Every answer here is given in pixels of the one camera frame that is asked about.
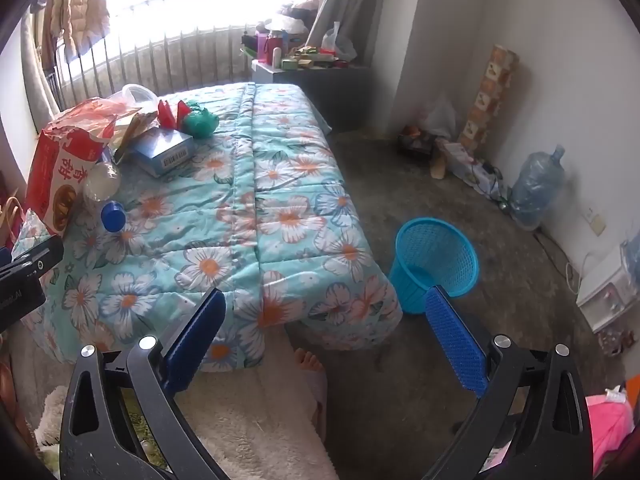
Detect metal window railing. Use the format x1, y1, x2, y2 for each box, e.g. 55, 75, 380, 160
50, 20, 256, 111

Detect blue cardboard box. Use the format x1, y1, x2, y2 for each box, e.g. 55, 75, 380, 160
131, 127, 195, 177

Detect grey cabinet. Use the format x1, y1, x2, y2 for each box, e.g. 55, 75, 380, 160
251, 59, 373, 133

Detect pink slipper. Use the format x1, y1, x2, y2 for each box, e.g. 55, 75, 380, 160
300, 367, 328, 441

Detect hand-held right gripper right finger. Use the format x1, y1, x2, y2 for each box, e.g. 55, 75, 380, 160
420, 285, 596, 480

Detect white curtain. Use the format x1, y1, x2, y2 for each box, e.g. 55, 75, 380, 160
20, 10, 61, 136

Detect white appliance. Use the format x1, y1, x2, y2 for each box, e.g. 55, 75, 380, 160
576, 245, 640, 333

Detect blue translucent container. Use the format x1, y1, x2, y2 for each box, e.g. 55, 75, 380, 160
620, 237, 640, 286

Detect floral quilted blanket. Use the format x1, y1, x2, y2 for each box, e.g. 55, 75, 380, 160
12, 81, 403, 373

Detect white patterned box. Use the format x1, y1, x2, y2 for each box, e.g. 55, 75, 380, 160
435, 137, 501, 193

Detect yellow snack packet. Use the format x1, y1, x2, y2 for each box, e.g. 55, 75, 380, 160
114, 110, 160, 163

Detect pile of small boxes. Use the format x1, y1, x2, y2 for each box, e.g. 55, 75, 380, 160
280, 45, 351, 72

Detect pink cloth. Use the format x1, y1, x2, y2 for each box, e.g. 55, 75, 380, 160
585, 387, 636, 476

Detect blue plastic mesh basket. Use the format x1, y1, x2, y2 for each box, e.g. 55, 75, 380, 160
388, 217, 480, 315

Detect black box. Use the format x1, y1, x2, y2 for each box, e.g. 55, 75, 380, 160
397, 127, 435, 157

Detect green plastic bag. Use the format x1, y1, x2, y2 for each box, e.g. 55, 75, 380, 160
181, 101, 220, 139

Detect beige padded jacket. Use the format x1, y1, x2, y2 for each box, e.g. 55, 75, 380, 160
42, 0, 111, 63

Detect clear plastic bag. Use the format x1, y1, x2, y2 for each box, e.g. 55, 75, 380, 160
121, 83, 158, 108

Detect clear bottle with blue cap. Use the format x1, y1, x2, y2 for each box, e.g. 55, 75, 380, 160
82, 160, 127, 233

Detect red snack bag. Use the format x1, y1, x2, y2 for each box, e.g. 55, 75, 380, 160
25, 99, 143, 238

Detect white bag with red contents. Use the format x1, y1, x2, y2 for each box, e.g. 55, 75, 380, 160
320, 21, 358, 61

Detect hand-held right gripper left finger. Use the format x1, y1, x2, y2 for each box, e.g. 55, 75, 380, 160
59, 287, 231, 480

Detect white cable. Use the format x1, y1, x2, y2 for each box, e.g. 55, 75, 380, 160
565, 250, 601, 296

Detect blue water jug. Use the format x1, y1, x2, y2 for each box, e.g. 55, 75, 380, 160
510, 144, 567, 231

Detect pile of clothes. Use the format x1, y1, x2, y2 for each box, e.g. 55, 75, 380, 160
277, 0, 326, 26

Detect red wrapper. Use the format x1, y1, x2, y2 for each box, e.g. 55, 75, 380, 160
157, 99, 192, 128

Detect grey curtain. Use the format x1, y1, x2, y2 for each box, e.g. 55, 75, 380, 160
305, 0, 391, 61

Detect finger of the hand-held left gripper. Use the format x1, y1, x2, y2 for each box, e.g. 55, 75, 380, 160
0, 235, 65, 283

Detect person's foot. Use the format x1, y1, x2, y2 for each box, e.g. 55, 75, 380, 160
294, 349, 326, 376

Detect white plastic bag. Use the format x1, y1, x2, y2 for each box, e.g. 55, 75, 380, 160
425, 94, 458, 138

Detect tall patterned column box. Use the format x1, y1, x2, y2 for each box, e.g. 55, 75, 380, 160
457, 44, 518, 148

